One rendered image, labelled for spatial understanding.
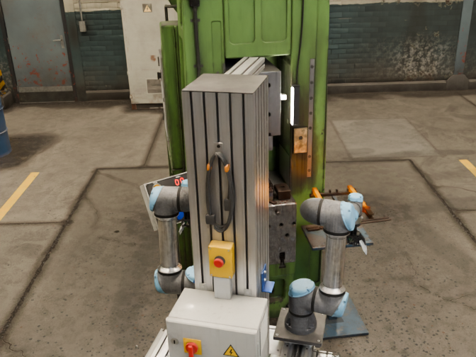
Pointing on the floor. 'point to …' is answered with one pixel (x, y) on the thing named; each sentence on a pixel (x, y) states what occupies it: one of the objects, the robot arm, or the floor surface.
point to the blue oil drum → (3, 134)
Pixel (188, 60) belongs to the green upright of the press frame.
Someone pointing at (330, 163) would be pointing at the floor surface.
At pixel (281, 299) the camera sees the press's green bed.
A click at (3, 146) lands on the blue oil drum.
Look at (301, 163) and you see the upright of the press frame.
